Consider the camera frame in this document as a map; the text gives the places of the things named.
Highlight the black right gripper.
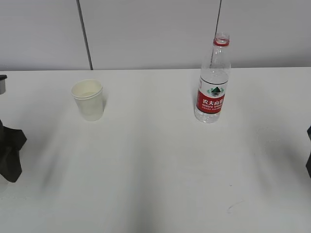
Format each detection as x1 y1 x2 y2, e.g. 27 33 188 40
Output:
305 125 311 179

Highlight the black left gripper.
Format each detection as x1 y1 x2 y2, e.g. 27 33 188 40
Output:
0 121 27 183

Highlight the clear plastic water bottle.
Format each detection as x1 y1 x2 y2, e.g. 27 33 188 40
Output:
194 33 231 123

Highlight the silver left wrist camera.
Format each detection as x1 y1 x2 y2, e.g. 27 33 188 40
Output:
0 75 7 95

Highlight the white paper cup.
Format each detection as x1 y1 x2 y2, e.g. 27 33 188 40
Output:
71 79 104 121

